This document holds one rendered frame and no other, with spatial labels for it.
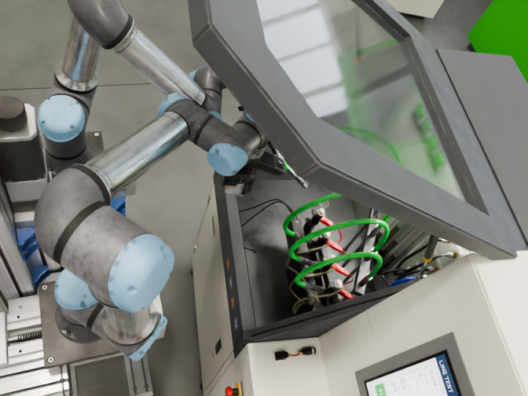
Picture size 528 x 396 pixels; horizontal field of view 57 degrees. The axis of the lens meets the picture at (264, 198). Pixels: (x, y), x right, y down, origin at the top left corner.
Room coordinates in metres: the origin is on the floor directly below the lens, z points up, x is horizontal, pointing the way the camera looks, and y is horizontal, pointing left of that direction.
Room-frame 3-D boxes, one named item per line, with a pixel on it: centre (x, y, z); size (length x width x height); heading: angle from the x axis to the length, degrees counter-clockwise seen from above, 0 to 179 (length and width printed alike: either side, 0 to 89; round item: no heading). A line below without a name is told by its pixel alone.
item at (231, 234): (0.79, 0.03, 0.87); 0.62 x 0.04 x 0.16; 29
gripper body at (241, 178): (0.75, 0.09, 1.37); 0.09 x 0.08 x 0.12; 120
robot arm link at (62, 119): (0.74, 0.60, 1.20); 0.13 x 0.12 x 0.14; 21
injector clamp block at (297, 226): (0.80, -0.24, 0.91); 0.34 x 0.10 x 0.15; 29
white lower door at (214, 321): (0.78, 0.04, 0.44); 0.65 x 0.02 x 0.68; 29
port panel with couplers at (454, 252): (0.83, -0.53, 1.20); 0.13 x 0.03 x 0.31; 29
